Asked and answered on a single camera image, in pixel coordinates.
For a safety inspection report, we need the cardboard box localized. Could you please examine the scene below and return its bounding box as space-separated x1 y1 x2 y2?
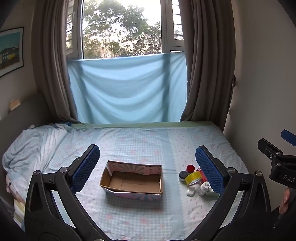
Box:
99 160 163 202

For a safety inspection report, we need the white plastic bottle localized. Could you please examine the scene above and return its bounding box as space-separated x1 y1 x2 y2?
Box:
199 182 211 196
206 188 221 198

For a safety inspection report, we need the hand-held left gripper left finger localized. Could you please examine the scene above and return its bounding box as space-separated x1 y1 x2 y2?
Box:
24 144 109 241

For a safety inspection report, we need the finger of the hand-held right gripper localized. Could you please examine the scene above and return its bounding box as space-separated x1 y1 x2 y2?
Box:
258 138 284 160
280 129 296 147

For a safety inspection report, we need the red rectangular carton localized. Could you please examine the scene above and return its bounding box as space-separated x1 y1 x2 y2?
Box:
196 169 209 183

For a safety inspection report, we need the grey-brown curtain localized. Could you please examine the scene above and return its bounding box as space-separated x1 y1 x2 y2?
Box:
179 0 236 133
31 0 81 123

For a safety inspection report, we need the yellow tape roll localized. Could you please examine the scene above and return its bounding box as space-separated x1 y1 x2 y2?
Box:
185 172 202 186

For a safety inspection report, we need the crumpled light blue duvet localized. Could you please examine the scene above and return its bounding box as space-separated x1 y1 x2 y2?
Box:
2 123 72 193

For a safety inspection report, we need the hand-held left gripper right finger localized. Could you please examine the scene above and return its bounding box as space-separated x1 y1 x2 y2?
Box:
185 146 271 241

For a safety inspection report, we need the stack of folded cloths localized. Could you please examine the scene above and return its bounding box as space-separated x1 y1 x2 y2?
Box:
13 197 26 232

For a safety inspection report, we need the checkered floral bed sheet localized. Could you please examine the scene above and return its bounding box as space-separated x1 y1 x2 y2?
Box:
2 120 250 241

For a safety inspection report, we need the person's right hand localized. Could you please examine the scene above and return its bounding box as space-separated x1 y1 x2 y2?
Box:
279 187 292 215

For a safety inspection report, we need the framed wall picture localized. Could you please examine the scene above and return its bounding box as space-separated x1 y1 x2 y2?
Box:
0 27 25 78

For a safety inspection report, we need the grey window frame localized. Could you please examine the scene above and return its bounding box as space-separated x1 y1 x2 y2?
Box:
66 0 185 59

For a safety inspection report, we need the light blue hanging cloth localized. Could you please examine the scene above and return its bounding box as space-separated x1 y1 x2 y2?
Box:
67 53 188 123

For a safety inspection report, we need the grey bed headboard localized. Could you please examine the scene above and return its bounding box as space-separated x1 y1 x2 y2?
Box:
0 93 50 144

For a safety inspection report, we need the tree outside window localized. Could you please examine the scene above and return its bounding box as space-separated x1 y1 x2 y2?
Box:
82 0 162 59

